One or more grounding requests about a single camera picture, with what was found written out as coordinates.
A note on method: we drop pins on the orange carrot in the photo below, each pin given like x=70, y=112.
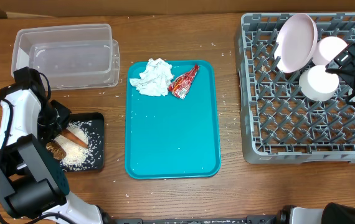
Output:
x=70, y=136

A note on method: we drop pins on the red snack wrapper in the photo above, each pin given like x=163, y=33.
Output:
x=182, y=84

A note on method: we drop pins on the clear plastic bin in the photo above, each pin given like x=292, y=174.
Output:
x=71, y=57

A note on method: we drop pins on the pink plastic bowl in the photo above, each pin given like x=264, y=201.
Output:
x=327, y=49

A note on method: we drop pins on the large white plate with rice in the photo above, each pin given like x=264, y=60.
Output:
x=296, y=41

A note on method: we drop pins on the pile of white rice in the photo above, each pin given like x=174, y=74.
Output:
x=78, y=152

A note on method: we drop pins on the grey dishwasher rack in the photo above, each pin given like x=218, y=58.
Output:
x=279, y=125

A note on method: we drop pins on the brown food scrap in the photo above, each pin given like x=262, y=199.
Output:
x=56, y=150

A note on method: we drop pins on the black tray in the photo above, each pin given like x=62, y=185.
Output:
x=96, y=124

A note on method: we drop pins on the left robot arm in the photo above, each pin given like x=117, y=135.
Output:
x=32, y=183

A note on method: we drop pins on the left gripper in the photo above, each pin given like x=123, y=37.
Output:
x=52, y=132

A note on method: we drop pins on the teal plastic serving tray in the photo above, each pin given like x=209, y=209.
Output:
x=167, y=137

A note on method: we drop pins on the white tissue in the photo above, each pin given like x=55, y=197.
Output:
x=155, y=79

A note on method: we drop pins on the pale green bowl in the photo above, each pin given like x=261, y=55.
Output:
x=318, y=85

